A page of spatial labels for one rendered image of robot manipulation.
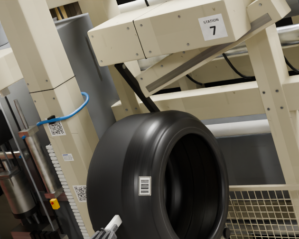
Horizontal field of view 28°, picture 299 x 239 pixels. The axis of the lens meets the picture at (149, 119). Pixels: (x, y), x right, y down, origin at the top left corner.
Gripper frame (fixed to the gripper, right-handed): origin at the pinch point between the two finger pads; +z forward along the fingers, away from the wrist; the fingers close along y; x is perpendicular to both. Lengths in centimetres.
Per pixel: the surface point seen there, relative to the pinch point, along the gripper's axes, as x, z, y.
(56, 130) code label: -22.0, 26.9, 34.1
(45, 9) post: -63, 44, 27
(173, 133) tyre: -12.7, 32.7, -12.0
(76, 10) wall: 25, 367, 308
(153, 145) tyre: -14.9, 22.8, -10.0
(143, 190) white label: -6.8, 9.2, -9.9
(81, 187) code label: 2.4, 23.5, 32.8
